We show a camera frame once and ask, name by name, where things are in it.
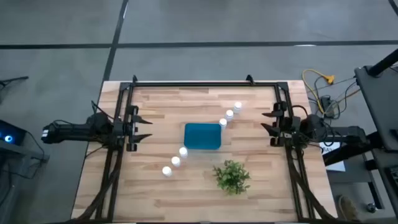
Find black tripod legs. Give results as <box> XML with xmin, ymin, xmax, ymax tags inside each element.
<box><xmin>0</xmin><ymin>76</ymin><xmax>29</xmax><ymax>103</ymax></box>

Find yellow extension cable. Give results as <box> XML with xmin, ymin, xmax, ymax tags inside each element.
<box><xmin>302</xmin><ymin>68</ymin><xmax>336</xmax><ymax>115</ymax></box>

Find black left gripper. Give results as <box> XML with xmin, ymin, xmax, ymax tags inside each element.
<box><xmin>113</xmin><ymin>105</ymin><xmax>154</xmax><ymax>152</ymax></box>

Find grey metal stand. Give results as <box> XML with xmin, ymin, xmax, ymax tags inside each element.
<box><xmin>0</xmin><ymin>141</ymin><xmax>50</xmax><ymax>224</ymax></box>

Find black metal rig frame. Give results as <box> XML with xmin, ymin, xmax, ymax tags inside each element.
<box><xmin>73</xmin><ymin>80</ymin><xmax>338</xmax><ymax>223</ymax></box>

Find black slanted pole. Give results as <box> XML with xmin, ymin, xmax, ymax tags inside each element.
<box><xmin>368</xmin><ymin>48</ymin><xmax>398</xmax><ymax>77</ymax></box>

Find black power strip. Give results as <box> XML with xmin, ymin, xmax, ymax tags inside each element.
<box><xmin>320</xmin><ymin>95</ymin><xmax>333</xmax><ymax>118</ymax></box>

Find dark grey cart panel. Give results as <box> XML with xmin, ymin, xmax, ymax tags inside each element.
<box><xmin>354</xmin><ymin>65</ymin><xmax>398</xmax><ymax>152</ymax></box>

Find green plant in white pot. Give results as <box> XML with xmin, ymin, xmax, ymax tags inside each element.
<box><xmin>212</xmin><ymin>159</ymin><xmax>251</xmax><ymax>196</ymax></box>

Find teal plastic basket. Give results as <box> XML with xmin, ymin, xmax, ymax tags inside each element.
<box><xmin>183</xmin><ymin>123</ymin><xmax>223</xmax><ymax>151</ymax></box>

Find person's shoe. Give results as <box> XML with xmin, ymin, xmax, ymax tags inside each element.
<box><xmin>338</xmin><ymin>195</ymin><xmax>358</xmax><ymax>222</ymax></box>

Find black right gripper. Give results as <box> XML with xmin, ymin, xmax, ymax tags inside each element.
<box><xmin>260</xmin><ymin>101</ymin><xmax>302</xmax><ymax>147</ymax></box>

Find white paper sheet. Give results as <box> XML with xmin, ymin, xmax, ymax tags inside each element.
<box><xmin>319</xmin><ymin>141</ymin><xmax>346</xmax><ymax>172</ymax></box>

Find black computer with blue light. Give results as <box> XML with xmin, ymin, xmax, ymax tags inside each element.
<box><xmin>0</xmin><ymin>119</ymin><xmax>27</xmax><ymax>146</ymax></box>

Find black cart leg frame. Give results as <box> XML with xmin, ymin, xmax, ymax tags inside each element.
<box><xmin>323</xmin><ymin>132</ymin><xmax>398</xmax><ymax>224</ymax></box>

